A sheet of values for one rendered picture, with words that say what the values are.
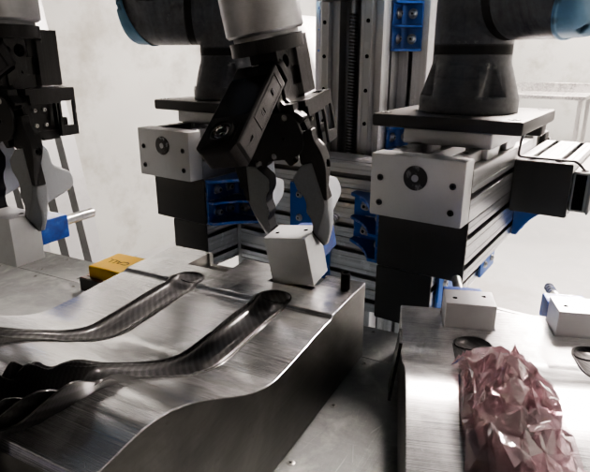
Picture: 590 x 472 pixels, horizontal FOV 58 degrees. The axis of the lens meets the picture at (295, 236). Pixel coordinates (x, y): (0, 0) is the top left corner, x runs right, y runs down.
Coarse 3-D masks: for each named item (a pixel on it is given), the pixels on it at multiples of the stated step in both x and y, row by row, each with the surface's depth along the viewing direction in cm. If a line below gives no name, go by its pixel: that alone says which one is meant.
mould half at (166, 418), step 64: (192, 256) 65; (0, 320) 46; (64, 320) 50; (192, 320) 50; (320, 320) 50; (128, 384) 33; (192, 384) 37; (256, 384) 40; (320, 384) 50; (0, 448) 28; (64, 448) 27; (128, 448) 27; (192, 448) 32; (256, 448) 40
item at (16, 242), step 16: (16, 208) 60; (0, 224) 57; (16, 224) 57; (48, 224) 61; (64, 224) 63; (0, 240) 58; (16, 240) 57; (32, 240) 59; (48, 240) 61; (0, 256) 59; (16, 256) 58; (32, 256) 59
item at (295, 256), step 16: (304, 224) 62; (272, 240) 56; (288, 240) 55; (304, 240) 54; (272, 256) 57; (288, 256) 56; (304, 256) 55; (320, 256) 57; (272, 272) 58; (288, 272) 57; (304, 272) 56; (320, 272) 57
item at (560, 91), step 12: (528, 84) 562; (540, 84) 555; (552, 84) 549; (564, 84) 543; (576, 84) 537; (588, 84) 531; (528, 96) 507; (540, 96) 501; (552, 96) 496; (564, 96) 490; (576, 96) 485; (588, 96) 493; (588, 108) 532; (576, 120) 492; (576, 132) 494
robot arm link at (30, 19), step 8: (0, 0) 51; (8, 0) 52; (16, 0) 52; (24, 0) 53; (32, 0) 54; (0, 8) 51; (8, 8) 52; (16, 8) 52; (24, 8) 53; (32, 8) 54; (0, 16) 52; (8, 16) 52; (16, 16) 52; (24, 16) 53; (32, 16) 54; (32, 24) 55
